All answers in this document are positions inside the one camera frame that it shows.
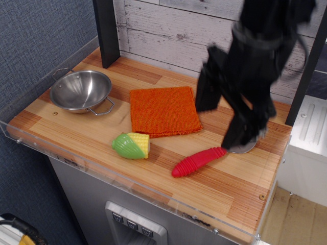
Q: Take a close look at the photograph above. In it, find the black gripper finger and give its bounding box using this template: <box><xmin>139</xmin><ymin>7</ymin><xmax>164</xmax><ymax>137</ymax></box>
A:
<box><xmin>221</xmin><ymin>110</ymin><xmax>267</xmax><ymax>150</ymax></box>
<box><xmin>195</xmin><ymin>63</ymin><xmax>222</xmax><ymax>112</ymax></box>

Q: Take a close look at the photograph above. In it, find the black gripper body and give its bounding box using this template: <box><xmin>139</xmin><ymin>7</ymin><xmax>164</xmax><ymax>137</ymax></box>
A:
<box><xmin>205</xmin><ymin>22</ymin><xmax>284</xmax><ymax>124</ymax></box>

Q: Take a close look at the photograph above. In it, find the red handled metal spoon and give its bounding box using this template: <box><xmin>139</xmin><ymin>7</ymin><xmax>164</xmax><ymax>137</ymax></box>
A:
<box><xmin>171</xmin><ymin>138</ymin><xmax>257</xmax><ymax>178</ymax></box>

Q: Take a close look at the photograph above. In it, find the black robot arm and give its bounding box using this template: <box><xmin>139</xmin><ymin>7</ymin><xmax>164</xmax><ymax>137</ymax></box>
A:
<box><xmin>195</xmin><ymin>1</ymin><xmax>316</xmax><ymax>149</ymax></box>

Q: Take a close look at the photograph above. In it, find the orange folded cloth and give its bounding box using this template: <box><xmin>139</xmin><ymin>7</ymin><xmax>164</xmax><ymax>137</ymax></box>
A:
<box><xmin>130</xmin><ymin>86</ymin><xmax>202</xmax><ymax>138</ymax></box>

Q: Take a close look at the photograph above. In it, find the white toy sink unit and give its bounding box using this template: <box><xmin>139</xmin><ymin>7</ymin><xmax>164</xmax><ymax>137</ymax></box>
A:
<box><xmin>277</xmin><ymin>95</ymin><xmax>326</xmax><ymax>206</ymax></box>

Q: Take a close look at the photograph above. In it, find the toy corn cob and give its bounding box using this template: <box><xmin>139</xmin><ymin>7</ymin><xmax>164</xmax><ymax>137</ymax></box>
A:
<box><xmin>111</xmin><ymin>133</ymin><xmax>150</xmax><ymax>159</ymax></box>

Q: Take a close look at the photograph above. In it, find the stainless steel bowl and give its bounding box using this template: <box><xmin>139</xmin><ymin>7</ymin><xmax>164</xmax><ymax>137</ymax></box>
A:
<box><xmin>50</xmin><ymin>67</ymin><xmax>115</xmax><ymax>116</ymax></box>

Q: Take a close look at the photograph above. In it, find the silver dispenser panel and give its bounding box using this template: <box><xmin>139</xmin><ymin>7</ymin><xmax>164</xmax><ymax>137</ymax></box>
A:
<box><xmin>105</xmin><ymin>201</ymin><xmax>168</xmax><ymax>244</ymax></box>

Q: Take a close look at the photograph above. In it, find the grey toy fridge cabinet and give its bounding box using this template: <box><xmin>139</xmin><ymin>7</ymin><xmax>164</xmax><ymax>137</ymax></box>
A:
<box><xmin>50</xmin><ymin>157</ymin><xmax>234</xmax><ymax>244</ymax></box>

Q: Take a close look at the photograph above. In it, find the clear acrylic guard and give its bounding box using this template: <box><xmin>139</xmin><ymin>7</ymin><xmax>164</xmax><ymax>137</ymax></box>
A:
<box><xmin>1</xmin><ymin>36</ymin><xmax>290</xmax><ymax>244</ymax></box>

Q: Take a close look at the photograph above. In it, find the yellow object bottom left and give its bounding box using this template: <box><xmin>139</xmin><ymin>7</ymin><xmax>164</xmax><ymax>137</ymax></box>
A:
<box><xmin>18</xmin><ymin>235</ymin><xmax>39</xmax><ymax>245</ymax></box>

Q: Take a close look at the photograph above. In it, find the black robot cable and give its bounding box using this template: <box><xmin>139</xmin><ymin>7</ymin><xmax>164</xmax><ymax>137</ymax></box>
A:
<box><xmin>281</xmin><ymin>25</ymin><xmax>311</xmax><ymax>85</ymax></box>

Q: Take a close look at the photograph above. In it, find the black right post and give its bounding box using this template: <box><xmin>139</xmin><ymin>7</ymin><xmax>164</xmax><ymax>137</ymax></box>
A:
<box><xmin>285</xmin><ymin>7</ymin><xmax>326</xmax><ymax>126</ymax></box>

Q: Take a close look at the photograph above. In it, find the black post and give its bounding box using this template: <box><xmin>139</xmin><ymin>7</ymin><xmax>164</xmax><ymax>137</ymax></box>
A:
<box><xmin>285</xmin><ymin>7</ymin><xmax>326</xmax><ymax>126</ymax></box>
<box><xmin>92</xmin><ymin>0</ymin><xmax>121</xmax><ymax>68</ymax></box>

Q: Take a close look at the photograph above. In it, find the black left post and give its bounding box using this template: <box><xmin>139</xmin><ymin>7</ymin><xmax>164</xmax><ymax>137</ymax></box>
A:
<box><xmin>92</xmin><ymin>0</ymin><xmax>121</xmax><ymax>68</ymax></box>

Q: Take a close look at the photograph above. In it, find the black braided cable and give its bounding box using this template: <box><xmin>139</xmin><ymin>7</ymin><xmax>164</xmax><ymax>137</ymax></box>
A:
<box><xmin>0</xmin><ymin>218</ymin><xmax>39</xmax><ymax>245</ymax></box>

